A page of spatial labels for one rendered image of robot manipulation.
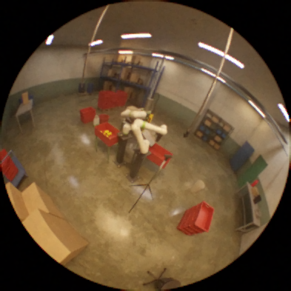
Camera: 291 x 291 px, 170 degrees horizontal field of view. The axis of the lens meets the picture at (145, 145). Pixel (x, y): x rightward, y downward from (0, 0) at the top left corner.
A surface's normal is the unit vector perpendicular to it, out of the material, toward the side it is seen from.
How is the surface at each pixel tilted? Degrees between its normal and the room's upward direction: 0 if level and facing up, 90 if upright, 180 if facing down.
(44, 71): 90
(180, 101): 90
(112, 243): 0
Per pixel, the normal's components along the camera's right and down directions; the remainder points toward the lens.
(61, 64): 0.80, 0.54
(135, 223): 0.30, -0.73
